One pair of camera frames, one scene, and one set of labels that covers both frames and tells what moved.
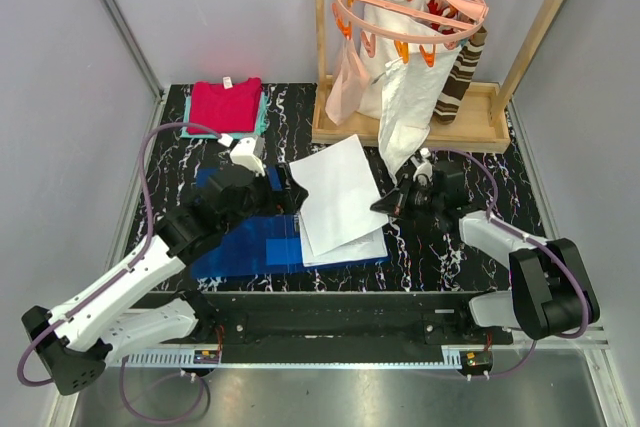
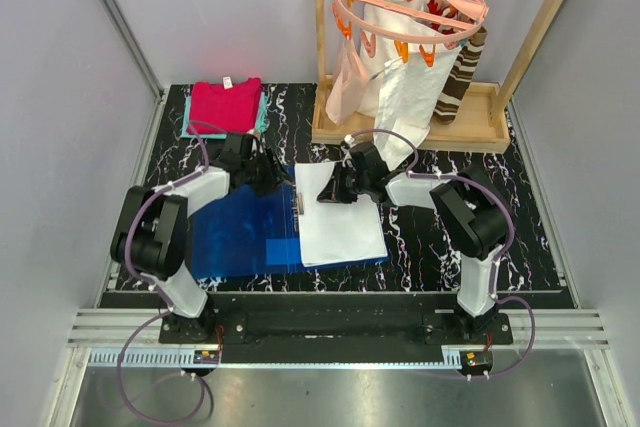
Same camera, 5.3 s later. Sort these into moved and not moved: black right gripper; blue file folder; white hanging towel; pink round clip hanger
Moved: black right gripper
Not moved: pink round clip hanger; white hanging towel; blue file folder
